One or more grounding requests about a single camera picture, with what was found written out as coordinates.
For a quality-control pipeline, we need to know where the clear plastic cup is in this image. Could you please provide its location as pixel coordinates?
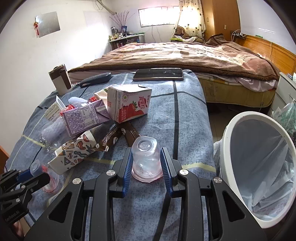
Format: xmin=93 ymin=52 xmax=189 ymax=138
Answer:
xmin=30 ymin=160 xmax=59 ymax=193
xmin=132 ymin=136 xmax=163 ymax=183

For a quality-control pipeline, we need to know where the patterned paper cup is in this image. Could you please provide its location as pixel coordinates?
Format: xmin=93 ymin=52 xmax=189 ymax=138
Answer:
xmin=48 ymin=131 xmax=96 ymax=175

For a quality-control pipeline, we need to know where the clear cola bottle red label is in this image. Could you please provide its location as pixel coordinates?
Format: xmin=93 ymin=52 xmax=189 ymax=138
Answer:
xmin=40 ymin=115 xmax=72 ymax=152

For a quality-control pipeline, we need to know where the purple drink carton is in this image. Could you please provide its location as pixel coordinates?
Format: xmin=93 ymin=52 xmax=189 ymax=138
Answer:
xmin=62 ymin=99 xmax=111 ymax=137

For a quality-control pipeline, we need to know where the strawberry milk carton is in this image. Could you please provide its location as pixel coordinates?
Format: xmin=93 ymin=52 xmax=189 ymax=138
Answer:
xmin=107 ymin=84 xmax=152 ymax=123

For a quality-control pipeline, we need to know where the white yogurt tub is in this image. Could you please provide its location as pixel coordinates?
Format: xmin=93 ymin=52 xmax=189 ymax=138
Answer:
xmin=44 ymin=96 xmax=66 ymax=121

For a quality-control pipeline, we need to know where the white foam fruit net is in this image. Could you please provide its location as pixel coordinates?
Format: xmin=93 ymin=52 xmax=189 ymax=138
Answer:
xmin=68 ymin=97 xmax=89 ymax=108

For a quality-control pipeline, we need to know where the white trash bin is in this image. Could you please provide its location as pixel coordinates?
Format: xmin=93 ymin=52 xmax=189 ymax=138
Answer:
xmin=218 ymin=111 xmax=295 ymax=229

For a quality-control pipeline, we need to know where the brown snack wrapper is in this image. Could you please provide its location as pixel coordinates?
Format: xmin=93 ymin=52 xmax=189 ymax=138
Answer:
xmin=95 ymin=121 xmax=140 ymax=152

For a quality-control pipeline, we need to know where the blue plaid table cloth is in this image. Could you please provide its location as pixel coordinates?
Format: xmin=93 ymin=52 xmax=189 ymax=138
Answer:
xmin=6 ymin=70 xmax=216 ymax=240

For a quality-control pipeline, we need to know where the translucent bin liner bag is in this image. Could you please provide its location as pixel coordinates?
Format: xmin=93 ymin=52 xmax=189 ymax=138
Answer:
xmin=212 ymin=120 xmax=296 ymax=220

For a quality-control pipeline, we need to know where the bed mattress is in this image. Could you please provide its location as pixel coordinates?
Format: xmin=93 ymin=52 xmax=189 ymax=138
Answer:
xmin=68 ymin=69 xmax=278 ymax=108

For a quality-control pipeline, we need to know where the brown white thermos mug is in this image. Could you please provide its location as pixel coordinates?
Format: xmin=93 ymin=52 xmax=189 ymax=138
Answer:
xmin=49 ymin=64 xmax=72 ymax=95

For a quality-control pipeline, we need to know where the dark blue glasses case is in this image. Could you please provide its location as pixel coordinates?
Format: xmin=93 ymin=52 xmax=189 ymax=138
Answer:
xmin=79 ymin=72 xmax=112 ymax=88

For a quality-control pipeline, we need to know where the green printed plastic bag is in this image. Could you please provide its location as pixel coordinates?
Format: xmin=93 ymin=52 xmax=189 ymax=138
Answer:
xmin=272 ymin=100 xmax=296 ymax=143

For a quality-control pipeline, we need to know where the brown bed blanket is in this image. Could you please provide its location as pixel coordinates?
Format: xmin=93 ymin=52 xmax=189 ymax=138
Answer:
xmin=70 ymin=34 xmax=280 ymax=81

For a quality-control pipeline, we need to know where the white nightstand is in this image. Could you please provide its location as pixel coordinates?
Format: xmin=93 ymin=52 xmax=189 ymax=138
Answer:
xmin=268 ymin=72 xmax=296 ymax=116

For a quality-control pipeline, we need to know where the cluttered desk shelf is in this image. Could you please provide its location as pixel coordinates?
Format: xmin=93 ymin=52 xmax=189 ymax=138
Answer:
xmin=109 ymin=26 xmax=145 ymax=50

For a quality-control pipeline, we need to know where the teddy bear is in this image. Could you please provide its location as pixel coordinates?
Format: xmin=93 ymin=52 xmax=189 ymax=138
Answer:
xmin=174 ymin=26 xmax=190 ymax=39

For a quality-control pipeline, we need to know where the wooden headboard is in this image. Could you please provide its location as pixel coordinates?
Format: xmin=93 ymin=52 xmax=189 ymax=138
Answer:
xmin=234 ymin=35 xmax=295 ymax=75

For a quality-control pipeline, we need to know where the dried branch decoration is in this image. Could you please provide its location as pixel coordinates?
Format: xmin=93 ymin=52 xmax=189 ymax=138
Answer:
xmin=110 ymin=11 xmax=135 ymax=27

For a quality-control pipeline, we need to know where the patterned curtain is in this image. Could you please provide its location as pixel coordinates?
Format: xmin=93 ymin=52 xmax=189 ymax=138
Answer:
xmin=178 ymin=0 xmax=206 ymax=40

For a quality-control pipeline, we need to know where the wooden wardrobe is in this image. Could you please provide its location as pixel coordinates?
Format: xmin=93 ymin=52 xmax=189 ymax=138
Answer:
xmin=201 ymin=0 xmax=240 ymax=41

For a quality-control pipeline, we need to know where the wall poster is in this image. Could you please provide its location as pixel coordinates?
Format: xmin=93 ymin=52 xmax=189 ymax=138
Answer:
xmin=34 ymin=11 xmax=60 ymax=38

